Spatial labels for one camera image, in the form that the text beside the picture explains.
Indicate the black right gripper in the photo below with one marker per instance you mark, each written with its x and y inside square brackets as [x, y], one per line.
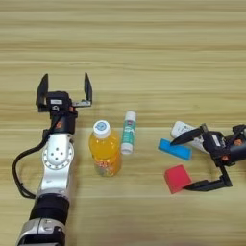
[235, 150]

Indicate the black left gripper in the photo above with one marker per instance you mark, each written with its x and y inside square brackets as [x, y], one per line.
[64, 123]

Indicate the red cube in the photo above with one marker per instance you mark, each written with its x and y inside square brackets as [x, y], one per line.
[177, 178]

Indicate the orange juice bottle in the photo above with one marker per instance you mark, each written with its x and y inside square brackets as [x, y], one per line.
[105, 150]

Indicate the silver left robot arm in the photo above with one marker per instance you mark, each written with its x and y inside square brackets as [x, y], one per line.
[57, 166]

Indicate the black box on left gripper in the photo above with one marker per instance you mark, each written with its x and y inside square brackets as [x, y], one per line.
[57, 101]

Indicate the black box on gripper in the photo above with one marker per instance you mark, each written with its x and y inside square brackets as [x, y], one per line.
[214, 142]
[57, 101]

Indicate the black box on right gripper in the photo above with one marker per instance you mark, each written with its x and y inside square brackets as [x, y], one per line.
[214, 142]

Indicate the blue rectangular block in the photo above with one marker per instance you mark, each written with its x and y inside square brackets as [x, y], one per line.
[174, 149]

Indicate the white green glue stick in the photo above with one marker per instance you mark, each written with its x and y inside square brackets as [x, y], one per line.
[128, 133]

